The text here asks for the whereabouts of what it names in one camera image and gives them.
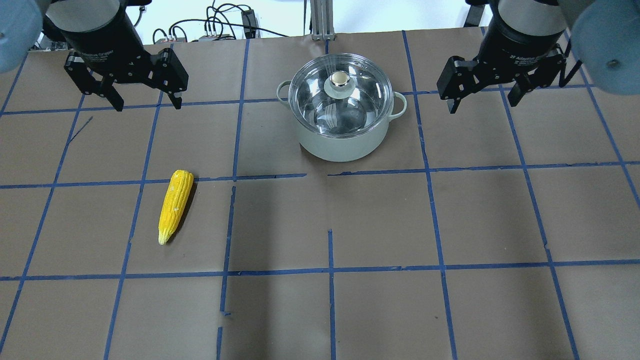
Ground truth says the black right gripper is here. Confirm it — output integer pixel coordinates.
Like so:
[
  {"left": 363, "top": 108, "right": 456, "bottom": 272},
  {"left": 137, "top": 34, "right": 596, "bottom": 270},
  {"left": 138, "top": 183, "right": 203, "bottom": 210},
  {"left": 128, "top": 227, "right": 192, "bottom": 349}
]
[{"left": 437, "top": 10, "right": 567, "bottom": 114}]

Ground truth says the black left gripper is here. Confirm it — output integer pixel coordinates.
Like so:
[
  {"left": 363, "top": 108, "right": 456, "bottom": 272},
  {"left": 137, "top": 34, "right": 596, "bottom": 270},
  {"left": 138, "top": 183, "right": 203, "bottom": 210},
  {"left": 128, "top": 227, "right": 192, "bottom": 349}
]
[{"left": 46, "top": 0, "right": 189, "bottom": 112}]

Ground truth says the yellow corn cob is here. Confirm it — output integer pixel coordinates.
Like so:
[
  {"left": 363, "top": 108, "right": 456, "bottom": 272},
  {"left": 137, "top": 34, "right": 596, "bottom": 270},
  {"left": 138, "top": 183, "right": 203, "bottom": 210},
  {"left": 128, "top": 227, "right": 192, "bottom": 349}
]
[{"left": 157, "top": 170, "right": 194, "bottom": 246}]

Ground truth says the glass pot lid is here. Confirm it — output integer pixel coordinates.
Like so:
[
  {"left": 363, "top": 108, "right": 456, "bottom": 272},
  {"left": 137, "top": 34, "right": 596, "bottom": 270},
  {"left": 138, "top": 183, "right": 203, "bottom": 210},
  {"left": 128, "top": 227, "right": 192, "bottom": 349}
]
[{"left": 284, "top": 53, "right": 395, "bottom": 139}]

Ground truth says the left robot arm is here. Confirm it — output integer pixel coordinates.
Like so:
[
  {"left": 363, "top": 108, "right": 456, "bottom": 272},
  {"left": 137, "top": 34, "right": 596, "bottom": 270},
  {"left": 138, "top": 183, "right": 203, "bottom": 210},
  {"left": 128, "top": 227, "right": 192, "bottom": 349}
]
[{"left": 0, "top": 0, "right": 189, "bottom": 112}]

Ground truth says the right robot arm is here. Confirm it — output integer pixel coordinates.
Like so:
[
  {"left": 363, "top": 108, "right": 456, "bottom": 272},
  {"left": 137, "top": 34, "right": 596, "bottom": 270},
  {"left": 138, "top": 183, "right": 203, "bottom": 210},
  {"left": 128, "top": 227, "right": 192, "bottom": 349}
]
[{"left": 436, "top": 0, "right": 640, "bottom": 114}]

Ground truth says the pale green cooking pot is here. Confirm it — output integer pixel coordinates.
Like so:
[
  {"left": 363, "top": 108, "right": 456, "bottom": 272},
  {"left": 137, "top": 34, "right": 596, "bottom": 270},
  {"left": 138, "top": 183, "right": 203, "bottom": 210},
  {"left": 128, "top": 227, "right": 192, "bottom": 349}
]
[{"left": 276, "top": 53, "right": 408, "bottom": 163}]

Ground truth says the black power adapter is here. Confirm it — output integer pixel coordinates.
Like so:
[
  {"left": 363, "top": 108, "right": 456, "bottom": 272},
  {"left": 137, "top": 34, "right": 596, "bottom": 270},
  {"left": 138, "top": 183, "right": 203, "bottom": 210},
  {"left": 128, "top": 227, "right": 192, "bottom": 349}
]
[{"left": 241, "top": 9, "right": 258, "bottom": 39}]

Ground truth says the black cable bundle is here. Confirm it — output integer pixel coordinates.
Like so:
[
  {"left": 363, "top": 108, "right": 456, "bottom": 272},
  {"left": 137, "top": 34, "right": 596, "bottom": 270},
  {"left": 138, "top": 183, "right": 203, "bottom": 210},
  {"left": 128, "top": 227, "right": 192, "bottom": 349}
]
[{"left": 152, "top": 0, "right": 291, "bottom": 43}]

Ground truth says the aluminium frame post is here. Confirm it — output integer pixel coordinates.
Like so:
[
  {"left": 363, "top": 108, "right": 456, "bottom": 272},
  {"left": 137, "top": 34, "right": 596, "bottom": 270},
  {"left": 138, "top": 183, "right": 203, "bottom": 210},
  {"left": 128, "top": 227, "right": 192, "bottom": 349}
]
[{"left": 310, "top": 0, "right": 336, "bottom": 41}]

